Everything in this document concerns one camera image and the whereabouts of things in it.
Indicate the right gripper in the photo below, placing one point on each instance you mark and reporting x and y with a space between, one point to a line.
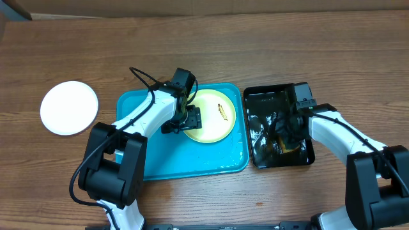
281 131

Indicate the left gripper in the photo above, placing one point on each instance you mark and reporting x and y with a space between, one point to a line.
194 121

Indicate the green yellow sponge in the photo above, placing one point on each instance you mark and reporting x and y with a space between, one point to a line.
288 147

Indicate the yellow-green plate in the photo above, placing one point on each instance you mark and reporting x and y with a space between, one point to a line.
218 116

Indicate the white plate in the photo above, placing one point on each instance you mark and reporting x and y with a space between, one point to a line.
69 108

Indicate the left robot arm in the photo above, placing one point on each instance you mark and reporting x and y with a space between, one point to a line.
112 171

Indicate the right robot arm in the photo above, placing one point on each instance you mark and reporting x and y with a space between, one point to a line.
376 174

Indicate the black rectangular tray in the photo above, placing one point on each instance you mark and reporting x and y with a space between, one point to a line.
262 104

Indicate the teal plastic tray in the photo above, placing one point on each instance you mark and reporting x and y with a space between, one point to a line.
177 155

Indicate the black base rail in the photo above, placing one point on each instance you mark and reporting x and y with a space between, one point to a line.
286 225

